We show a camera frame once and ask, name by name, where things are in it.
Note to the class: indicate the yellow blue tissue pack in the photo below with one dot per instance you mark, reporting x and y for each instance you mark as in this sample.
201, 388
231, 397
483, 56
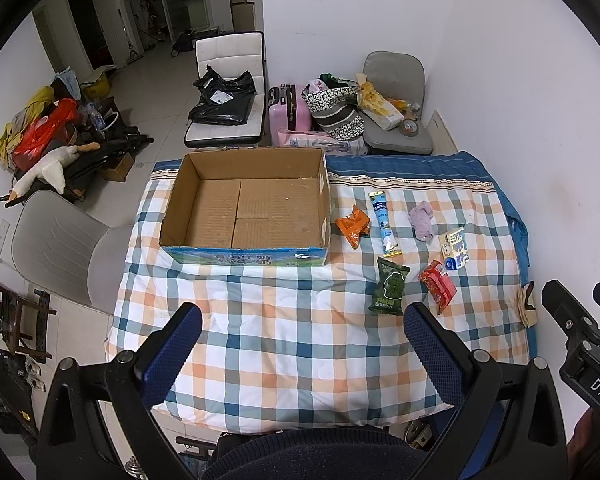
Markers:
453, 249

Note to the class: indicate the brown tape roll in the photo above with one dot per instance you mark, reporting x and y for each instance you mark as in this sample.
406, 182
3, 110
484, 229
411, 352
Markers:
409, 127

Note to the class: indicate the lilac rolled cloth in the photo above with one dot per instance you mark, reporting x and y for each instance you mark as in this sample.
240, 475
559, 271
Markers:
420, 217

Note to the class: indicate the grey chair by wall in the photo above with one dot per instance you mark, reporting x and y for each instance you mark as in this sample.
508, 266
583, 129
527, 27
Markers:
400, 79

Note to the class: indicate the blue Nestle milk sachet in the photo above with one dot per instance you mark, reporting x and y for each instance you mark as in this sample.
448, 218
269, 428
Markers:
380, 207

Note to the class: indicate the pink suitcase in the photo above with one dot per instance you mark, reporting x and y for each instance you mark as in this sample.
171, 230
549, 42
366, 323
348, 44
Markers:
287, 112

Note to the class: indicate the black plastic bag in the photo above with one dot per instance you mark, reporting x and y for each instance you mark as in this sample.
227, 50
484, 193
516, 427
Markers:
223, 102

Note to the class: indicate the plaid checkered blanket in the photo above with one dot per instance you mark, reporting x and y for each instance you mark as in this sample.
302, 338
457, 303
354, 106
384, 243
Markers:
297, 346

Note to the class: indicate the green snack bag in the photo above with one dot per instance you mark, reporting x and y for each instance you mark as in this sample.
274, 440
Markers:
389, 291

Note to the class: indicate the red snack bag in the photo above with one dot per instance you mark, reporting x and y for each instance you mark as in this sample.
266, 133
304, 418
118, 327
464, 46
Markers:
439, 284

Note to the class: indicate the yellow cloth pile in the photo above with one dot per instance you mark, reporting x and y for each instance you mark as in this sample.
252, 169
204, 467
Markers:
13, 131

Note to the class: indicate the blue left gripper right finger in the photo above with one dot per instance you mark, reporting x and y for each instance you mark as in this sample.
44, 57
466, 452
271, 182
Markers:
431, 344

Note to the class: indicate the dark wooden chair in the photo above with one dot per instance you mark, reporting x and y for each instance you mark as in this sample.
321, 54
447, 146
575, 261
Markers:
12, 307

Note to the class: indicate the red plastic bag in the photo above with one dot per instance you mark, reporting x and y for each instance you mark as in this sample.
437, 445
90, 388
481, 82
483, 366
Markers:
43, 131

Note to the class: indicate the black white patterned bag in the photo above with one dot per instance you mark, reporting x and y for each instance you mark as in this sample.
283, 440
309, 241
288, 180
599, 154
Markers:
336, 111

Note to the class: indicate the orange snack bag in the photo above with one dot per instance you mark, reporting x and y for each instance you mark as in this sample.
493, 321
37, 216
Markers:
354, 226

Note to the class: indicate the white box with snacks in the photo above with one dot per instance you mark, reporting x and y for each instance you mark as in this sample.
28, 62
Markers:
375, 106

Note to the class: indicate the small brown cardboard box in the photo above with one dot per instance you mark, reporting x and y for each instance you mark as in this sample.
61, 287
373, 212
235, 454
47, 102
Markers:
120, 170

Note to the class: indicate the beige black tag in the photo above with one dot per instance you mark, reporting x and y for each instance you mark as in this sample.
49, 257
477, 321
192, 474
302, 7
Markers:
526, 306

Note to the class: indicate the white goose plush toy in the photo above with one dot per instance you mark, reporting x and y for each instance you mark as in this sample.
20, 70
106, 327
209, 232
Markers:
49, 170

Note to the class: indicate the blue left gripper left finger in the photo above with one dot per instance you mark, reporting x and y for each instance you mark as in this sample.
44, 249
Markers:
165, 352

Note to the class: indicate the white leather chair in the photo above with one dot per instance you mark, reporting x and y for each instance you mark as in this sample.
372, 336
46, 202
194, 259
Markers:
231, 55

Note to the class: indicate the grey chair at left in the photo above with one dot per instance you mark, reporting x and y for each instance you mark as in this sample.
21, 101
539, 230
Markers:
62, 249

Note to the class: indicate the open cardboard box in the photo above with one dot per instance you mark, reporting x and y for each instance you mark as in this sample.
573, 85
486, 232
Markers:
249, 207

